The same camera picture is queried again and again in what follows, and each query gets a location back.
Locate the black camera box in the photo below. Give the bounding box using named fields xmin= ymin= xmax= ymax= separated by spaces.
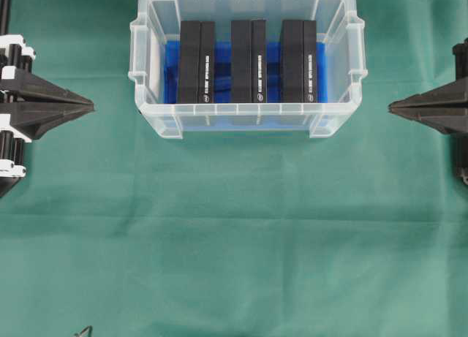
xmin=280 ymin=20 xmax=318 ymax=103
xmin=176 ymin=20 xmax=216 ymax=105
xmin=230 ymin=19 xmax=268 ymax=103

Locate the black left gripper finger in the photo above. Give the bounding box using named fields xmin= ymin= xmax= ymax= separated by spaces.
xmin=1 ymin=69 xmax=94 ymax=107
xmin=1 ymin=105 xmax=94 ymax=143

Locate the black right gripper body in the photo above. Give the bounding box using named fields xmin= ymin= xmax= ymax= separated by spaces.
xmin=451 ymin=37 xmax=468 ymax=186

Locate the black frame bar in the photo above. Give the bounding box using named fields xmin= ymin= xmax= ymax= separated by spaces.
xmin=0 ymin=0 xmax=11 ymax=36

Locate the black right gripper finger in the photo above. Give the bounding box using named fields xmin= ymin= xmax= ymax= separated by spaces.
xmin=388 ymin=83 xmax=467 ymax=110
xmin=389 ymin=107 xmax=467 ymax=135

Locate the green table cloth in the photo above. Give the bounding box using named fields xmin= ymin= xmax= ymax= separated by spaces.
xmin=1 ymin=0 xmax=467 ymax=336

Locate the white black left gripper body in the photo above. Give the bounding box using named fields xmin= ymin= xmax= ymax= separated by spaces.
xmin=1 ymin=35 xmax=36 ymax=178

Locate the clear plastic storage case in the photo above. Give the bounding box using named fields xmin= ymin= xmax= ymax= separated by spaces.
xmin=129 ymin=0 xmax=368 ymax=139

